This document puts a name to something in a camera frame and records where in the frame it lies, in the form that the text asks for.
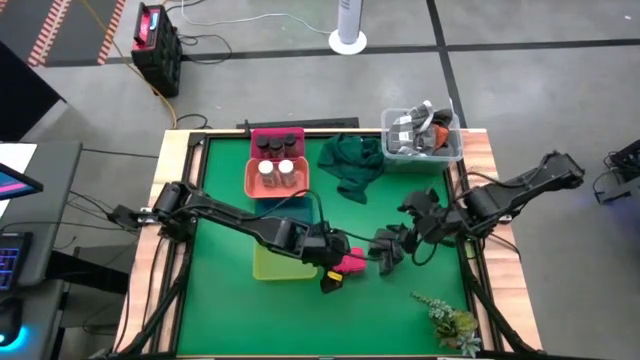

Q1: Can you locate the black floor device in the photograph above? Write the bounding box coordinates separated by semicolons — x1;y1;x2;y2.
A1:
593;139;640;205

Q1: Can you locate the orange plastic bin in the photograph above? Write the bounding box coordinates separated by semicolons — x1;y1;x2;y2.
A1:
243;156;311;200

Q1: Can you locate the grey desk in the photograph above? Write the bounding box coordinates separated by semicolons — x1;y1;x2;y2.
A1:
0;141;84;360

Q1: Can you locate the yellow floor cable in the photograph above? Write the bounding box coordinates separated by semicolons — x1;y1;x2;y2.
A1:
79;0;179;130

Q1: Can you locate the black and red power box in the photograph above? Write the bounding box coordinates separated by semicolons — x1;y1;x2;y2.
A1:
130;2;184;99

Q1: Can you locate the black frame strut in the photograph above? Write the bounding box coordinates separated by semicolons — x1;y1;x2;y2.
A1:
458;247;542;358
115;239;195;358

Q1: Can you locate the yellow translucent plastic bin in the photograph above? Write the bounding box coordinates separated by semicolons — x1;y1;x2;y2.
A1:
252;238;320;282

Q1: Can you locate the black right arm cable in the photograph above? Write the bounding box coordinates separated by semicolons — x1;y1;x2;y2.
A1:
412;238;440;267

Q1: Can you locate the backlit keyboard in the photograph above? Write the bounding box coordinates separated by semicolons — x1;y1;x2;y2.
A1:
0;231;34;292

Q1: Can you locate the magenta plastic bin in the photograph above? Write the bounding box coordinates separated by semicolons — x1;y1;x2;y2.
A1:
249;126;307;162

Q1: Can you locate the white tower fan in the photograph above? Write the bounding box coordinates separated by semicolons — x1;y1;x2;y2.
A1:
328;0;369;56

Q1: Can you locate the dark teal cloth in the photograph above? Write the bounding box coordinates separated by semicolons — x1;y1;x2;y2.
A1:
316;132;386;205

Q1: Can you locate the computer monitor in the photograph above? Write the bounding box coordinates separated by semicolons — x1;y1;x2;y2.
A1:
0;162;45;202

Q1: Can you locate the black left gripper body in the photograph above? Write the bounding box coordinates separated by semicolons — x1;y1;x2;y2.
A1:
299;230;352;270

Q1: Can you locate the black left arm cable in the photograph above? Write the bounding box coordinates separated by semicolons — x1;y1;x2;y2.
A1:
249;188;329;236

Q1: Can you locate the white floor cable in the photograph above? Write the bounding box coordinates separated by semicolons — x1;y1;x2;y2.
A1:
179;0;334;37

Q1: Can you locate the artificial succulent plant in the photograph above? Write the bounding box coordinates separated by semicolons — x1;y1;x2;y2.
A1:
410;292;483;358

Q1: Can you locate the white-lid spice jar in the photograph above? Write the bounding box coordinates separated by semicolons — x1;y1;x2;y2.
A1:
277;158;297;188
257;159;276;189

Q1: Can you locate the black panel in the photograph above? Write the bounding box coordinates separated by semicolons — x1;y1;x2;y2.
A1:
0;39;67;142

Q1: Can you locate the black floor cable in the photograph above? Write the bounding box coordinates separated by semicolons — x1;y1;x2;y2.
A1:
174;113;212;131
178;33;234;66

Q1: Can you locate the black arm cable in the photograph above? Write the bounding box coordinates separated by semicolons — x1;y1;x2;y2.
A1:
412;238;440;267
249;188;329;236

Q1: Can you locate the orange cloth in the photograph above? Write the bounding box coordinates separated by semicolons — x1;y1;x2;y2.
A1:
431;124;450;150

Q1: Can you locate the black bar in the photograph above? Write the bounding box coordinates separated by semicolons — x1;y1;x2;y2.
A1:
235;117;361;131

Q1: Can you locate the grey striped cloth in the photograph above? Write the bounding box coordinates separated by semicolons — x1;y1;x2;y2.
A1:
388;99;437;155

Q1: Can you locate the black computer mouse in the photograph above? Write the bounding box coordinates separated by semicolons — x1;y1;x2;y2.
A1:
0;297;24;347

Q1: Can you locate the red patterned spice tin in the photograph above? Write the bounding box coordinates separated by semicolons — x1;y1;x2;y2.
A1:
332;246;369;277

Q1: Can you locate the white paper sheet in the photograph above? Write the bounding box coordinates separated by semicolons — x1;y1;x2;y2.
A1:
0;143;39;175

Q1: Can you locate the clear plastic storage bin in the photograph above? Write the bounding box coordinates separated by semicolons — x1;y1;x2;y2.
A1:
380;107;464;175

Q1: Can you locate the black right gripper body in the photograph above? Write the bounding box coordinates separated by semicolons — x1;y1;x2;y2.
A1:
418;188;444;221

